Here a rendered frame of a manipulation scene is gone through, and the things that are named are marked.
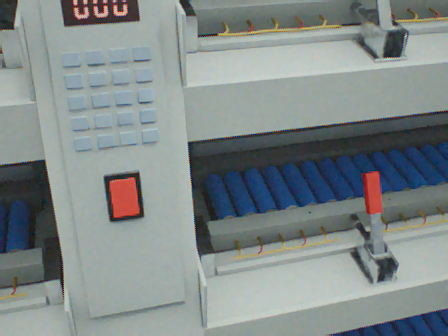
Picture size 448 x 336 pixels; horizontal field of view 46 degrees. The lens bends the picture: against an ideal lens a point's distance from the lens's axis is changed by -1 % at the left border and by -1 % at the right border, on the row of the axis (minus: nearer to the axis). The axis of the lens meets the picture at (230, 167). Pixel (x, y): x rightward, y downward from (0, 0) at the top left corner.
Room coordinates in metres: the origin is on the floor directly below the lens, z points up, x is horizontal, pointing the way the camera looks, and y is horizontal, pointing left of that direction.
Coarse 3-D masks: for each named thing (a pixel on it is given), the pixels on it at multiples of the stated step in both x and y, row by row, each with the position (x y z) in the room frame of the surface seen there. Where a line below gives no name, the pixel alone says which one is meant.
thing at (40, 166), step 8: (416, 128) 0.62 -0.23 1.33; (424, 128) 0.62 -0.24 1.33; (360, 136) 0.60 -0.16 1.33; (296, 144) 0.59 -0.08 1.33; (232, 152) 0.57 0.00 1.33; (40, 160) 0.52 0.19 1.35; (40, 168) 0.52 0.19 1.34; (40, 176) 0.52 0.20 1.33; (48, 184) 0.52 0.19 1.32; (48, 192) 0.52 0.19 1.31
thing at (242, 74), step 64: (192, 0) 0.44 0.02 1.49; (256, 0) 0.44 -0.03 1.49; (320, 0) 0.45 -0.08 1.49; (384, 0) 0.41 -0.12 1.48; (192, 64) 0.39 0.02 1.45; (256, 64) 0.39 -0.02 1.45; (320, 64) 0.39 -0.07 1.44; (384, 64) 0.39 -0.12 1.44; (192, 128) 0.37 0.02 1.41; (256, 128) 0.38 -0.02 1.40
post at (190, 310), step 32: (32, 0) 0.33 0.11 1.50; (160, 0) 0.35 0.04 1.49; (32, 32) 0.33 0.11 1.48; (160, 32) 0.35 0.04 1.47; (32, 64) 0.33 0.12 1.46; (64, 192) 0.33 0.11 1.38; (64, 224) 0.33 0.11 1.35; (192, 224) 0.35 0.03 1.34; (64, 256) 0.33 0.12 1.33; (192, 256) 0.35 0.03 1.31; (192, 288) 0.35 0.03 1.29; (96, 320) 0.34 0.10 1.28; (128, 320) 0.34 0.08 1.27; (160, 320) 0.35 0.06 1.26; (192, 320) 0.35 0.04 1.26
